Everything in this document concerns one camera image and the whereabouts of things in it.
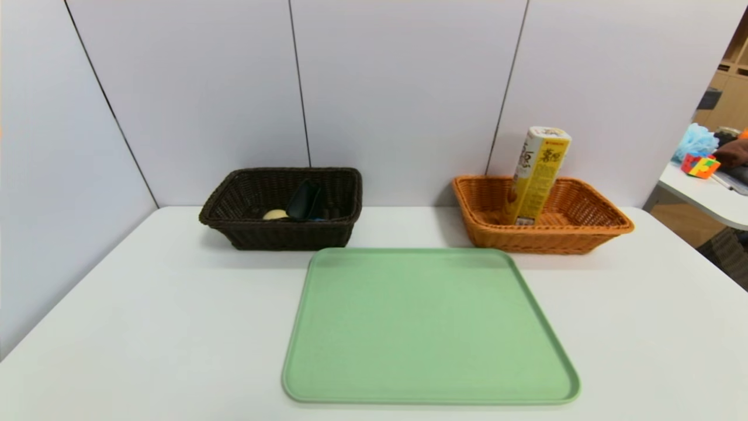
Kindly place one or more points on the orange wicker basket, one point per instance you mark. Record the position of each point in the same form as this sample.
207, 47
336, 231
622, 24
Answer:
578, 225

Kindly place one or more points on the black fabric pouch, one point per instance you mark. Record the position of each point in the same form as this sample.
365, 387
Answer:
305, 202

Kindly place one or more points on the colourful puzzle cube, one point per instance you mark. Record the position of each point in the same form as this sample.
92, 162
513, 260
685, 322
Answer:
700, 165

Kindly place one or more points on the dark grey box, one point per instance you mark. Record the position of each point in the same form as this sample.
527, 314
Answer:
709, 98

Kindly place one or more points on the yellow hexagonal snack box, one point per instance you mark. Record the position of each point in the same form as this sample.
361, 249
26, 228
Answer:
537, 175

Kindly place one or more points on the blue mesh bath pouf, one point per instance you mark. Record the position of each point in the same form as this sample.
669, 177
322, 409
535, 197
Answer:
695, 140

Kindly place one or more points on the light wooden shelf cabinet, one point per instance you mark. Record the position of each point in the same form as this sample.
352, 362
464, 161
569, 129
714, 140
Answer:
733, 82

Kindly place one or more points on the brown wooden side panel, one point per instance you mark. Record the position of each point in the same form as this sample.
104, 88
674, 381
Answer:
672, 225

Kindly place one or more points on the dark patterned chair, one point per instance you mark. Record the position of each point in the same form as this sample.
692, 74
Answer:
727, 257

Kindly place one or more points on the brown cloth item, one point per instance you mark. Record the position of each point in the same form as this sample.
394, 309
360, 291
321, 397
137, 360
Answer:
733, 153

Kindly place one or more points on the light green plastic tray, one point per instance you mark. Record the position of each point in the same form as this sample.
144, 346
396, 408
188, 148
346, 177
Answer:
421, 333

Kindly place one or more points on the dark brown wicker basket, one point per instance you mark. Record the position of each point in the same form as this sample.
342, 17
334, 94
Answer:
245, 196

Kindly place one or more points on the white side table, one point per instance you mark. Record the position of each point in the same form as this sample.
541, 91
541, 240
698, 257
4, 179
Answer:
695, 193

